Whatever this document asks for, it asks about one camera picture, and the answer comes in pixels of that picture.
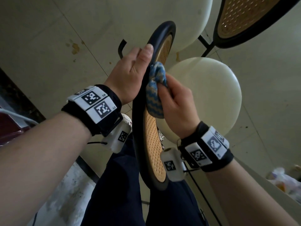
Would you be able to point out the person's right white shoe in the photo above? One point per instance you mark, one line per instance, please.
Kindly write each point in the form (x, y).
(161, 137)

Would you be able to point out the person's right forearm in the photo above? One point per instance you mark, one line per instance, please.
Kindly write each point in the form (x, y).
(239, 200)

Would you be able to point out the cream seat cane back chair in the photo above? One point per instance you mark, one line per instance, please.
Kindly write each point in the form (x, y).
(164, 16)
(211, 91)

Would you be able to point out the black left wristband with markers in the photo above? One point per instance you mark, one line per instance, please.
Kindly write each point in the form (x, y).
(94, 124)

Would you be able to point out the person's left forearm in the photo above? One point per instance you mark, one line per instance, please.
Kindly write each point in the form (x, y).
(35, 167)

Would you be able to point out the person's dark trousers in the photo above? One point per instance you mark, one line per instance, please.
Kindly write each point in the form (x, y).
(117, 197)

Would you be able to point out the person's right hand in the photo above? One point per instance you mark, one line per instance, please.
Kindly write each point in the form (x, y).
(181, 112)

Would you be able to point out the white wrist tracker box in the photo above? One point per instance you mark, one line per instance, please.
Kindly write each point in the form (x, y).
(113, 143)
(174, 176)

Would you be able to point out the black wristband with markers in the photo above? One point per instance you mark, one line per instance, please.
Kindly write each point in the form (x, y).
(225, 160)
(94, 124)

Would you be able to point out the black right wristband with markers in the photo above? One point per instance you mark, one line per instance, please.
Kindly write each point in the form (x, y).
(225, 160)

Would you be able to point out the dark red wooden door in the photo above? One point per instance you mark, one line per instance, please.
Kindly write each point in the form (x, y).
(9, 129)

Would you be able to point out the blue patterned cleaning cloth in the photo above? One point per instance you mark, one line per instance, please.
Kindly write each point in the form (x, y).
(154, 98)

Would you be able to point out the person's left hand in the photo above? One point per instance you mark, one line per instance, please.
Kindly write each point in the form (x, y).
(129, 77)

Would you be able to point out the white right wrist tracker box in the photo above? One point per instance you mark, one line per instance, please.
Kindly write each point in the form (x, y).
(174, 176)

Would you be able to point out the white left wrist tracker box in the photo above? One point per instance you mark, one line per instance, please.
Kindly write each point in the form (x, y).
(113, 143)

